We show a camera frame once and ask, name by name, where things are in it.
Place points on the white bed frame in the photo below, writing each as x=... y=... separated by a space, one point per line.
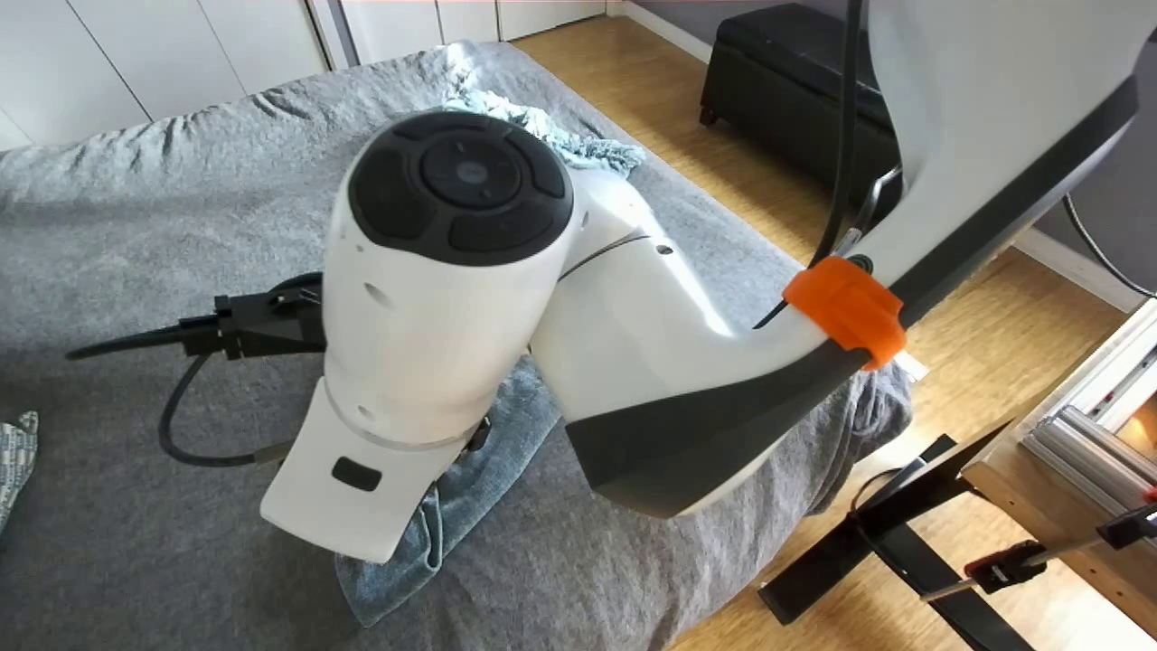
x=917 y=367

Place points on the grey bed cover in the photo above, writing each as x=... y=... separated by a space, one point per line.
x=119 y=530

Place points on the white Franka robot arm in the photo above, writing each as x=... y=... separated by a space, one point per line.
x=420 y=329

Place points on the black floor bar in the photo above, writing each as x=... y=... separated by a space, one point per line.
x=879 y=530

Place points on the aluminium profile robot stand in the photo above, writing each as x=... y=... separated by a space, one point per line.
x=1085 y=420

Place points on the white wardrobe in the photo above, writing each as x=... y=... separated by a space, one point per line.
x=182 y=50

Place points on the grey plaid pillow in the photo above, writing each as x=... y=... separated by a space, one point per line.
x=14 y=466

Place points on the black ottoman bench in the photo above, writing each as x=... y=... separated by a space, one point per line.
x=770 y=85

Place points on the blue fringed towel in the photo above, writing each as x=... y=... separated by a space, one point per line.
x=483 y=495

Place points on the black clamp red tip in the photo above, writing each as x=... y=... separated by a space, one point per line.
x=1125 y=526
x=1007 y=567

